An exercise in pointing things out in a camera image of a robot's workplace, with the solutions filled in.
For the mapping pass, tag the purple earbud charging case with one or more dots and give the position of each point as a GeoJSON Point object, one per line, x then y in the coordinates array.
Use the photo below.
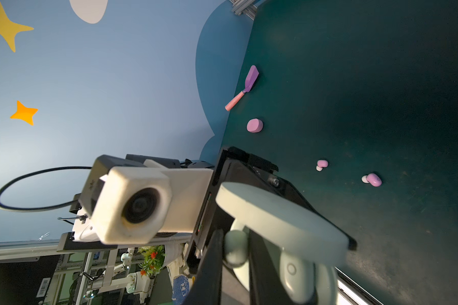
{"type": "Point", "coordinates": [254, 125]}

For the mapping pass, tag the pink earbud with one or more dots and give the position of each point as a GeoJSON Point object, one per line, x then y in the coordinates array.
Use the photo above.
{"type": "Point", "coordinates": [372, 179]}
{"type": "Point", "coordinates": [321, 164]}

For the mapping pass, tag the white earbud charging case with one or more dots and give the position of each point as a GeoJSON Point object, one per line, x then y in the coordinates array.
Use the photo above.
{"type": "Point", "coordinates": [309, 246]}

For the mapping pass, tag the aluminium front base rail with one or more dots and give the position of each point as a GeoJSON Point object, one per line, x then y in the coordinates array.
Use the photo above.
{"type": "Point", "coordinates": [349, 292]}

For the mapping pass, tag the aluminium left corner post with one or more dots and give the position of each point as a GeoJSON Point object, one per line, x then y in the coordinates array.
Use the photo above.
{"type": "Point", "coordinates": [246, 7]}

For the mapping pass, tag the purple pink toy scoop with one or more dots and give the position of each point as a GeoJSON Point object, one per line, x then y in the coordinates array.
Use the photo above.
{"type": "Point", "coordinates": [248, 85]}

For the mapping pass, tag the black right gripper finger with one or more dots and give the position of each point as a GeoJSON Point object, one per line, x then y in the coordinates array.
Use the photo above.
{"type": "Point", "coordinates": [207, 286]}

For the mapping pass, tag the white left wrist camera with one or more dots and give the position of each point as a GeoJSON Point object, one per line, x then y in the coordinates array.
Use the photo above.
{"type": "Point", "coordinates": [127, 201]}

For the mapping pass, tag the white earbud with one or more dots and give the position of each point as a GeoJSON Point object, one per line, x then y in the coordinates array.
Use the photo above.
{"type": "Point", "coordinates": [236, 247]}

